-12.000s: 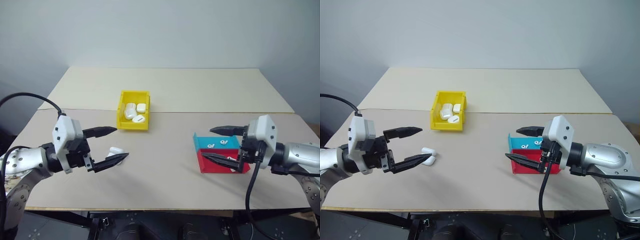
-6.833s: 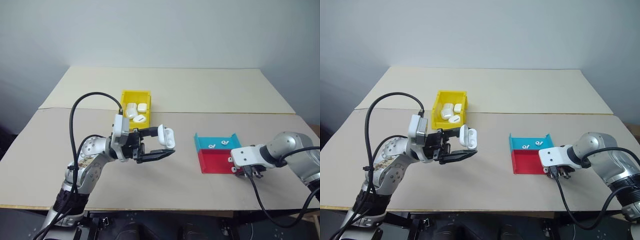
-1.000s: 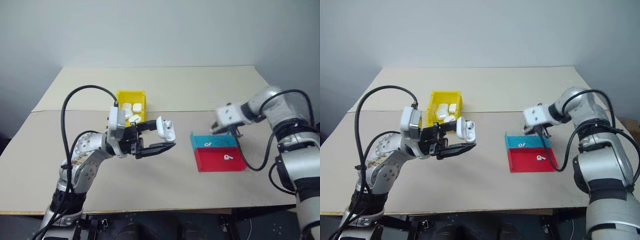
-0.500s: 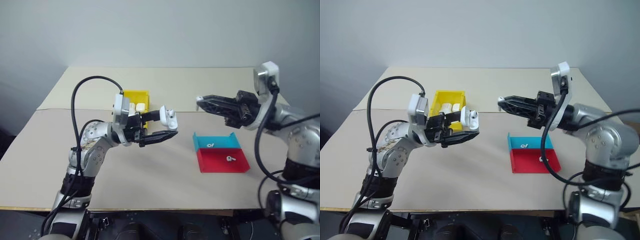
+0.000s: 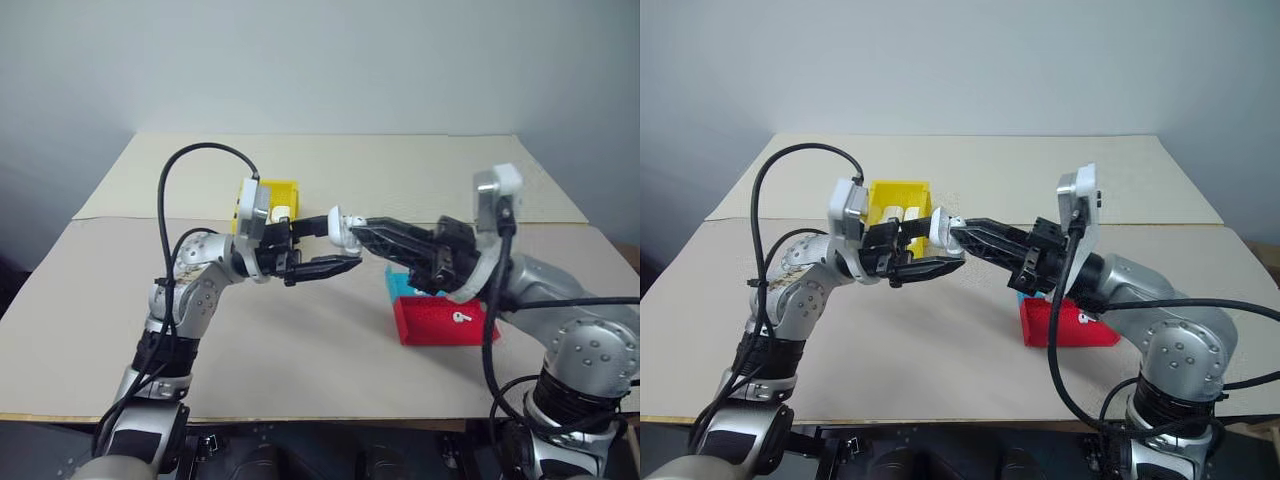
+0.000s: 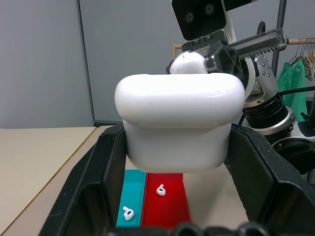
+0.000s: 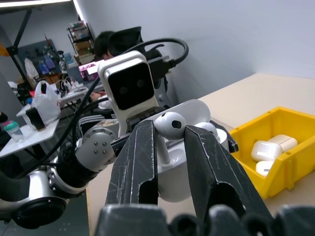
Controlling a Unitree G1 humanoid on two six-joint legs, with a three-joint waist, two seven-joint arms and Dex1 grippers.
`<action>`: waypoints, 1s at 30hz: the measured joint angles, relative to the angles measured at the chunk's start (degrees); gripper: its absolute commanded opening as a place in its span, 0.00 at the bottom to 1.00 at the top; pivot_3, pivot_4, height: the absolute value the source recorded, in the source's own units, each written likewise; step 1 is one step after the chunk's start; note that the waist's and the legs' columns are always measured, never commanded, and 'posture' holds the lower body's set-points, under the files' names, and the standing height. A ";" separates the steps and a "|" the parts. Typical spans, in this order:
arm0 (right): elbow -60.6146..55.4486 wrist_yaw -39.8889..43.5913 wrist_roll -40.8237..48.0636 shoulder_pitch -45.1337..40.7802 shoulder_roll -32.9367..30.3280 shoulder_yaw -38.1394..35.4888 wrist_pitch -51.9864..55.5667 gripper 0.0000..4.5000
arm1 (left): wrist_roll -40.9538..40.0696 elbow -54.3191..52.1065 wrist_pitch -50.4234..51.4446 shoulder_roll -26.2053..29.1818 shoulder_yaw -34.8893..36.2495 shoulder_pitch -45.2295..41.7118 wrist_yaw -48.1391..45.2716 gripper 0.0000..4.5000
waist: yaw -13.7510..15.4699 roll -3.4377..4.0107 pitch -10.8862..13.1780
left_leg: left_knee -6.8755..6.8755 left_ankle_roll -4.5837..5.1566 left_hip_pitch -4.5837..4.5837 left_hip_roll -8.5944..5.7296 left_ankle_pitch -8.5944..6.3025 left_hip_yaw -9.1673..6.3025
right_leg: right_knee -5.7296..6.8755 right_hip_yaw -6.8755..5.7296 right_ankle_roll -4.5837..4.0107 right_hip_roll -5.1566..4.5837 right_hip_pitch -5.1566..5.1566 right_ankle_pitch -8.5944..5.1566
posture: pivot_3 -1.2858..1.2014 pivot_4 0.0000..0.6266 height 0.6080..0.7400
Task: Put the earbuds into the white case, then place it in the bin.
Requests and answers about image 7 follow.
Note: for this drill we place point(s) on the yellow plastic bin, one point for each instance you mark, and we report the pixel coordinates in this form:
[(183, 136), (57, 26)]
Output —
[(290, 169)]

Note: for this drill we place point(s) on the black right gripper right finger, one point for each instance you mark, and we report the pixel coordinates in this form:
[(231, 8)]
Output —
[(209, 167)]

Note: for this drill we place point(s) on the blue pegboard with tools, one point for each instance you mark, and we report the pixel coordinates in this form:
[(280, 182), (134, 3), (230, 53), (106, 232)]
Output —
[(39, 56)]

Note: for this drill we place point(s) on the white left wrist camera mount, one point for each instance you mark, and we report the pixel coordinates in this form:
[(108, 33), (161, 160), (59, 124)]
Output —
[(130, 83)]

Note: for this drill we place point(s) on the black storage shelf rack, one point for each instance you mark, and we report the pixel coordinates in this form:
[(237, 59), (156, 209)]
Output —
[(82, 41)]

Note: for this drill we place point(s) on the dark box with white rim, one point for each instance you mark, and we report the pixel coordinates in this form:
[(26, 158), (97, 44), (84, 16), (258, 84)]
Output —
[(37, 119)]

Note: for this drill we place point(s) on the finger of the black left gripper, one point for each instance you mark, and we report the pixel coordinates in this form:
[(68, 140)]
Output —
[(231, 143)]

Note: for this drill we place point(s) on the white cluttered desk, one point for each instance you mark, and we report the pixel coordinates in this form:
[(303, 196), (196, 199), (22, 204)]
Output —
[(73, 93)]

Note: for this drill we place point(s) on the white earbud case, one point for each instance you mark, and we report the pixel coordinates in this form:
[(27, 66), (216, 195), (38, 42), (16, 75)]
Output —
[(176, 182), (286, 142), (265, 150), (264, 168)]

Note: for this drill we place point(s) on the white side table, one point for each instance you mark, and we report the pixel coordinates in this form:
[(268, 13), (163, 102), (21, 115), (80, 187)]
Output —
[(32, 137)]

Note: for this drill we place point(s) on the seated person with dark hair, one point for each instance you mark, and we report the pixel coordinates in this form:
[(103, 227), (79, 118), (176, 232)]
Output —
[(102, 43)]

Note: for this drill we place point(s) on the white earbud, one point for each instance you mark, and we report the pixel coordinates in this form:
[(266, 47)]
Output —
[(208, 127), (169, 123)]

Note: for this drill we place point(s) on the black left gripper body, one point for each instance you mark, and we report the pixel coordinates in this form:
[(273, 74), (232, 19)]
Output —
[(121, 145)]

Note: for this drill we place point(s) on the black metal frame stand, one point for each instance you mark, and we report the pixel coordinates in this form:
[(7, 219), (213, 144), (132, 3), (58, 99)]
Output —
[(18, 41)]

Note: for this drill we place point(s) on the clear cup with teal lid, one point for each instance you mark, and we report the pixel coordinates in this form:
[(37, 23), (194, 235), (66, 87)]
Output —
[(13, 131)]

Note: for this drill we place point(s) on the left robot arm with camera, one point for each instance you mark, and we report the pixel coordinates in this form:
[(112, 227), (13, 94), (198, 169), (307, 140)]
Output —
[(183, 46)]

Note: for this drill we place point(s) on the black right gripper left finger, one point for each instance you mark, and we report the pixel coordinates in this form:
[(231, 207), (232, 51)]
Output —
[(134, 157)]

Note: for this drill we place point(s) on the white plastic bag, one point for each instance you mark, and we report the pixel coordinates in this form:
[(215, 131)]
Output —
[(46, 103)]

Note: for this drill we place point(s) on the white closed earbud case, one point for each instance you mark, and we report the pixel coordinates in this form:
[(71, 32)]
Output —
[(265, 150), (264, 168), (286, 142)]

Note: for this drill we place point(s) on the pink and white box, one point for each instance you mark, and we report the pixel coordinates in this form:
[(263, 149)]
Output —
[(87, 72)]

